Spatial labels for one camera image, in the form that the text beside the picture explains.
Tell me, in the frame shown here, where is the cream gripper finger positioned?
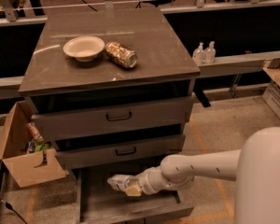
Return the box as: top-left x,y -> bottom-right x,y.
124,184 -> 142,197

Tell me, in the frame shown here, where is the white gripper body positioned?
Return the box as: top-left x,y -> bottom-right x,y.
136,166 -> 177,195

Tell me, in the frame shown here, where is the clear plastic bottle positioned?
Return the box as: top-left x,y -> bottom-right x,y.
107,175 -> 136,191

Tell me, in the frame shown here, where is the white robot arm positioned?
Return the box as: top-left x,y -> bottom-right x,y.
125,127 -> 280,224

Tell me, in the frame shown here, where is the grey middle drawer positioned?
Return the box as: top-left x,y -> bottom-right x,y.
56,134 -> 186,170

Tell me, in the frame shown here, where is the grey open bottom drawer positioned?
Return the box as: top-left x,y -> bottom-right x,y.
77,156 -> 194,224

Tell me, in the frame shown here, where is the grey top drawer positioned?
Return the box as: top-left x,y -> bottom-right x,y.
33,96 -> 192,141

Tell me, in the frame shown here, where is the grey drawer cabinet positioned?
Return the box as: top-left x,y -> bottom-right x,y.
18,7 -> 201,173

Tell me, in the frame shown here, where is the left clear sanitizer bottle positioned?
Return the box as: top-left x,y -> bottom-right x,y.
192,42 -> 204,64

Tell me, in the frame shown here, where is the clear sanitizer bottle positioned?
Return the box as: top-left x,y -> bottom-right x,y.
204,41 -> 216,63
192,42 -> 204,64

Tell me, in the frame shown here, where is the right clear sanitizer bottle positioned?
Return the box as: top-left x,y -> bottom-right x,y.
204,41 -> 216,63

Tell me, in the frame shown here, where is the green item in box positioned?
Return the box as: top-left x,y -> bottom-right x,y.
35,143 -> 50,152

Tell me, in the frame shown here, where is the brown cardboard box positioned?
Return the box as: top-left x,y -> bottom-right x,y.
0,102 -> 66,188

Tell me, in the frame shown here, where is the snack package in box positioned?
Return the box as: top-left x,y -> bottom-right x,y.
26,122 -> 44,143

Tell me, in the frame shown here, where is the gold patterned drink can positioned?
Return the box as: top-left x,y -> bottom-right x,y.
105,42 -> 137,69

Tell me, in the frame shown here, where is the white paper bowl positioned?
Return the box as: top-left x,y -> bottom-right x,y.
63,36 -> 105,62

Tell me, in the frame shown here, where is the black floor cable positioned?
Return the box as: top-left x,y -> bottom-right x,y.
0,199 -> 28,224

